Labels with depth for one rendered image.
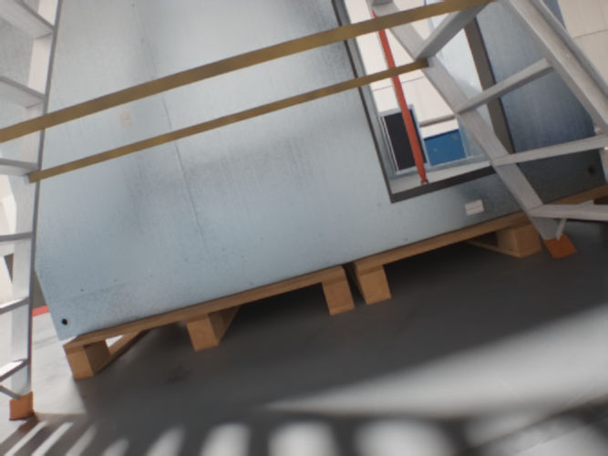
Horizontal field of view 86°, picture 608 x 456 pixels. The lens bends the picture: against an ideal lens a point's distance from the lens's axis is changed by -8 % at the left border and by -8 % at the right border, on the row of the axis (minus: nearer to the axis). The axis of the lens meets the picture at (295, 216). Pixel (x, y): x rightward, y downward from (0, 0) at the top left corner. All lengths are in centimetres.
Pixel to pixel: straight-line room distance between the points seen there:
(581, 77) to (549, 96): 85
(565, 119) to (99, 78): 203
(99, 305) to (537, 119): 209
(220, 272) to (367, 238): 64
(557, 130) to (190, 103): 158
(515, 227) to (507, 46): 78
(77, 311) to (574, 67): 197
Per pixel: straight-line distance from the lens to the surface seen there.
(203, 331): 154
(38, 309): 548
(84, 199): 177
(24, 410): 169
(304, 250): 150
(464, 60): 586
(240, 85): 158
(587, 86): 103
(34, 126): 92
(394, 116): 631
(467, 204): 164
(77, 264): 182
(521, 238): 165
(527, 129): 179
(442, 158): 796
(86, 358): 180
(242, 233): 151
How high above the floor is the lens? 48
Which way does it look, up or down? 3 degrees down
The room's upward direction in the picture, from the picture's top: 16 degrees counter-clockwise
